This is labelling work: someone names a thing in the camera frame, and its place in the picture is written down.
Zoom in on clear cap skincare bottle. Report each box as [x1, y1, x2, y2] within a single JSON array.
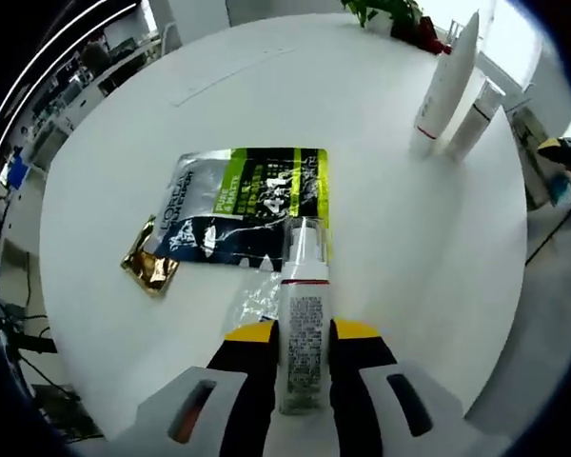
[[274, 214, 335, 416], [444, 75, 505, 163]]

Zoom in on row of white office desks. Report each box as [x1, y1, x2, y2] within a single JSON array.
[[0, 28, 172, 201]]

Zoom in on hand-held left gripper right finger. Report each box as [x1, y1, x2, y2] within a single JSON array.
[[327, 317, 472, 457]]

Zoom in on gold foil skincare sachet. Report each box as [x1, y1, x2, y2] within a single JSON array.
[[119, 213, 182, 299]]

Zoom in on blue box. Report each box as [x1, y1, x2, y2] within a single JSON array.
[[7, 159, 33, 189]]

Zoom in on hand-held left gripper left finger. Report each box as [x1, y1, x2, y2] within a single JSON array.
[[135, 319, 282, 457]]

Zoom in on black cable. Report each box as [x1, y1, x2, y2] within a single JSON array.
[[524, 192, 571, 267]]

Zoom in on green black skincare sachet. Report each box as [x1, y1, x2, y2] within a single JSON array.
[[151, 146, 337, 272]]

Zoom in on large white skincare tube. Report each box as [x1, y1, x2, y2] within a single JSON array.
[[407, 8, 482, 158]]

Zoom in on clear plastic wrap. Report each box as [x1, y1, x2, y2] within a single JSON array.
[[237, 266, 286, 325]]

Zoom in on flush table cable cover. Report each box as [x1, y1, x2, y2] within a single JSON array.
[[169, 46, 300, 109]]

